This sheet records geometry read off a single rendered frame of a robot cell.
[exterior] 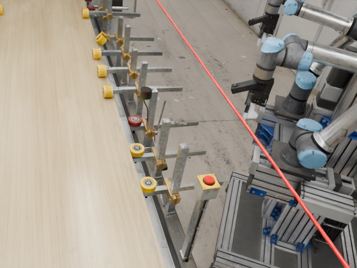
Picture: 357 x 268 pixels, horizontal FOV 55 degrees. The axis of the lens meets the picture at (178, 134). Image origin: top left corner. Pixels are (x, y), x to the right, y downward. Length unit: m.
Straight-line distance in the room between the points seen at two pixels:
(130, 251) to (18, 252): 0.42
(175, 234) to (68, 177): 0.59
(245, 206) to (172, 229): 1.00
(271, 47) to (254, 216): 1.56
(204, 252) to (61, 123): 1.35
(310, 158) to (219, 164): 1.70
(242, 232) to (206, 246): 0.29
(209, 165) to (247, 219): 0.79
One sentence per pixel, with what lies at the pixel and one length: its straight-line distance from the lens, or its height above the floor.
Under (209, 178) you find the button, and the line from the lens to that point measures 1.29.
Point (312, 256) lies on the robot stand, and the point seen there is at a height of 0.21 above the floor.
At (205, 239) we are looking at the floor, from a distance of 2.65.
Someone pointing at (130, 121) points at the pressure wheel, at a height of 0.91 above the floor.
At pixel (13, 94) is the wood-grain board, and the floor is 0.90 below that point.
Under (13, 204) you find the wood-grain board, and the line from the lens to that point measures 1.62.
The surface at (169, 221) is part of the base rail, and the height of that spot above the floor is 0.70.
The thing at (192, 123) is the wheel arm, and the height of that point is 0.86.
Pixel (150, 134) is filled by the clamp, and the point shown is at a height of 0.85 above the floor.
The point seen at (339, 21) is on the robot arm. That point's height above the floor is 1.62.
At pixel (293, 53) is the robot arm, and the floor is 1.64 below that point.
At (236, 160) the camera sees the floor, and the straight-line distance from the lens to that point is 3.31.
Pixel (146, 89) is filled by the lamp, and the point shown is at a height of 1.14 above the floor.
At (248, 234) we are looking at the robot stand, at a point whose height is 0.21.
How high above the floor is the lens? 2.14
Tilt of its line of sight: 39 degrees down
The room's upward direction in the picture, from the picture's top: 12 degrees clockwise
